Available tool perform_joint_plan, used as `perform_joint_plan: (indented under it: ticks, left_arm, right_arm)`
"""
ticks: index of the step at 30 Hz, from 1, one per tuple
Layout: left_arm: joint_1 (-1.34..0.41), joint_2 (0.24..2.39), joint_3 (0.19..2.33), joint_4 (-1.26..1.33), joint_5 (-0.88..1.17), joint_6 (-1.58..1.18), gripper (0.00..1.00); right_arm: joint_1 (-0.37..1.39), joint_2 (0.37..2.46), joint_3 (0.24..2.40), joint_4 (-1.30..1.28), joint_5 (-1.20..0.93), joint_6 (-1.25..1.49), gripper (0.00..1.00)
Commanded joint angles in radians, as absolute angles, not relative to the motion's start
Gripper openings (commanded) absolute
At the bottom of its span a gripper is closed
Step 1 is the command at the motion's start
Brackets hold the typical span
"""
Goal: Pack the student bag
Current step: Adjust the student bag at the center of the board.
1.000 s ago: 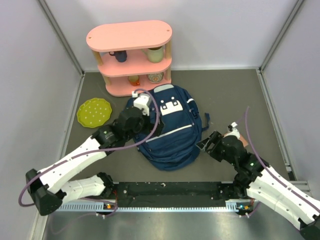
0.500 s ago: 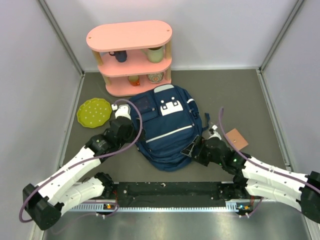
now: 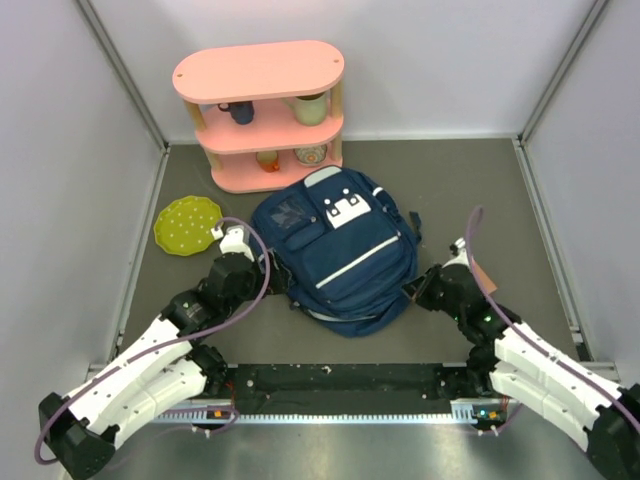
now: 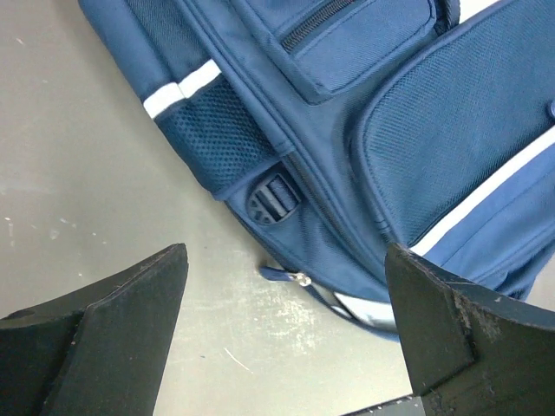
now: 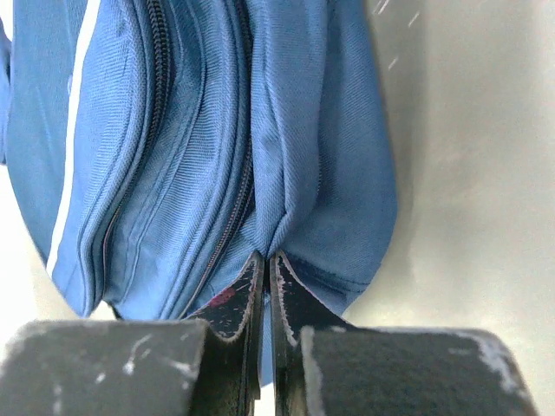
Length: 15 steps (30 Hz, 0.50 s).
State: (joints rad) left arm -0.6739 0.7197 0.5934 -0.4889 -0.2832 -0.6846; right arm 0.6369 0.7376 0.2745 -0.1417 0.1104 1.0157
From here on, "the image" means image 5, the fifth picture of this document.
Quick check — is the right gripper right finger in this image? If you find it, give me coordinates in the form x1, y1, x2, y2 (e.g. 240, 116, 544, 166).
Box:
269, 252, 537, 416

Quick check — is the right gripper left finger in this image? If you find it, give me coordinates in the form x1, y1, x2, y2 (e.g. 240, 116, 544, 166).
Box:
1, 253, 264, 415

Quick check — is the navy blue student backpack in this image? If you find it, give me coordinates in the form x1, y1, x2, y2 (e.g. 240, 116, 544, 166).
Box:
0, 0, 399, 387

